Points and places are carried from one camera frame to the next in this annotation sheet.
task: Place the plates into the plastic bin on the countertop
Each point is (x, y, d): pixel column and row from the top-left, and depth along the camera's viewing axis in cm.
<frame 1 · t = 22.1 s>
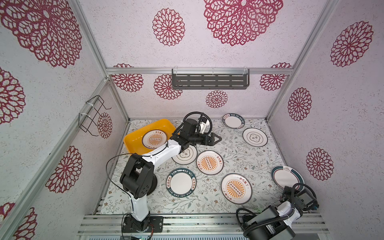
left hand: (215, 140, 83), fingers open
right hand: (291, 187, 82), fingers closed
yellow plastic bin: (133, 140, 109), on the table
orange sunburst plate: (154, 139, 108), point 2 cm above the table
large white clover-emblem plate: (187, 156, 100), on the table
medium orange sunburst plate: (210, 163, 97), on the table
large green-rim lettered plate: (181, 182, 90), on the table
large orange sunburst plate: (237, 188, 87), on the table
small green-rim lettered plate: (233, 121, 123), on the table
small white clover-emblem plate: (255, 137, 111), on the table
green-rim red-line plate: (284, 176, 92), on the table

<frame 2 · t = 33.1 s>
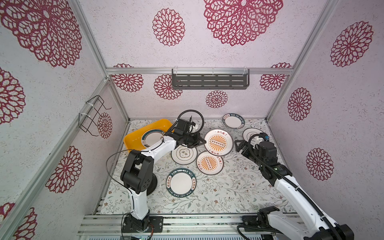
left hand: (205, 143, 87), fingers closed
right hand: (240, 142, 79), fingers open
large orange sunburst plate: (218, 142, 89), point 16 cm above the table
green-rim red-line plate: (151, 136, 108), point 3 cm above the table
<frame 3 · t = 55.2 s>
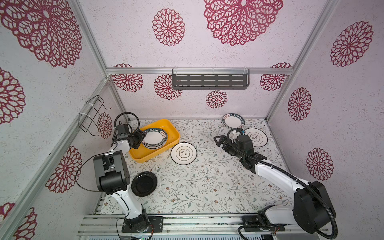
left hand: (144, 137, 98), fingers open
right hand: (218, 138, 83), fingers open
large green-rim lettered plate: (155, 140, 105), point 4 cm above the table
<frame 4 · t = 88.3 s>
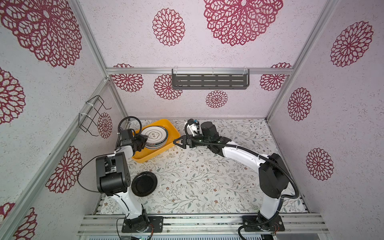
left hand: (148, 139, 98), fingers open
right hand: (177, 139, 78), fingers open
small white clover-emblem plate: (156, 134, 105), point 6 cm above the table
